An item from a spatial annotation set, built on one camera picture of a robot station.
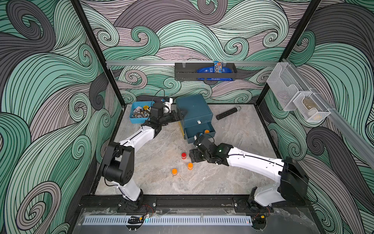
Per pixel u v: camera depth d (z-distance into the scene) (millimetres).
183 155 892
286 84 777
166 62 959
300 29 781
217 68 899
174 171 821
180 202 754
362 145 505
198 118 855
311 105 662
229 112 1110
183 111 847
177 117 770
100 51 883
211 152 600
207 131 902
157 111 670
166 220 698
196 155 712
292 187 402
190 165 841
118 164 459
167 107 721
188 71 1067
